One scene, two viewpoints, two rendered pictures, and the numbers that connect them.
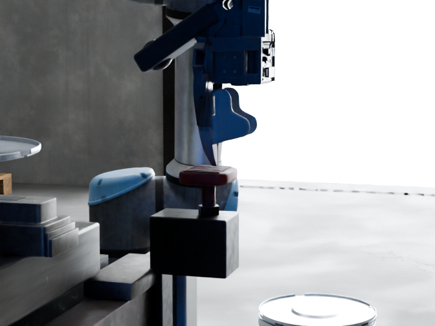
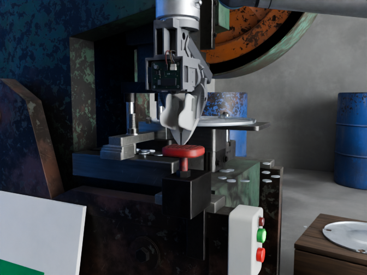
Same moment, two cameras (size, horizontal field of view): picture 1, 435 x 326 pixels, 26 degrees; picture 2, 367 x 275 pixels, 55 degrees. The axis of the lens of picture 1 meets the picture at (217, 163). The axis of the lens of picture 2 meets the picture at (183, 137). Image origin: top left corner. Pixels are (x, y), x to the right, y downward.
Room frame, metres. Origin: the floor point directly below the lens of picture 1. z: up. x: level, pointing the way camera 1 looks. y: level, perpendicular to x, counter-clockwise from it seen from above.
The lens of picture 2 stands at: (1.22, -0.62, 0.85)
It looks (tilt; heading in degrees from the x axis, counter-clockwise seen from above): 7 degrees down; 100
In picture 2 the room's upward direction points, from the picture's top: straight up
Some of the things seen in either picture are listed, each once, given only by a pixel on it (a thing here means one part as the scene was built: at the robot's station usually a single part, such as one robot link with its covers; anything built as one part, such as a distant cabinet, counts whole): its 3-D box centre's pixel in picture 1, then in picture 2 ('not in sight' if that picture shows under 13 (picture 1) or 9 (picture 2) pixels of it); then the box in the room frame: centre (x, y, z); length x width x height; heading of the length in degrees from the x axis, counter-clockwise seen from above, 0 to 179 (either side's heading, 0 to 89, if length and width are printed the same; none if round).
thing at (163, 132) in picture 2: not in sight; (165, 127); (0.99, 0.39, 0.76); 0.15 x 0.09 x 0.05; 74
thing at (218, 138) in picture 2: not in sight; (219, 145); (1.15, 0.34, 0.72); 0.25 x 0.14 x 0.14; 164
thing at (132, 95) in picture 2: not in sight; (162, 92); (0.98, 0.39, 0.86); 0.20 x 0.16 x 0.05; 74
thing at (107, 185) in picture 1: (125, 206); not in sight; (1.67, 0.17, 0.62); 0.13 x 0.12 x 0.14; 95
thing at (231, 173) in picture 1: (208, 199); (183, 166); (1.11, 0.01, 0.72); 0.07 x 0.06 x 0.08; 164
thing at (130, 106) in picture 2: not in sight; (130, 112); (0.90, 0.33, 0.81); 0.02 x 0.02 x 0.14
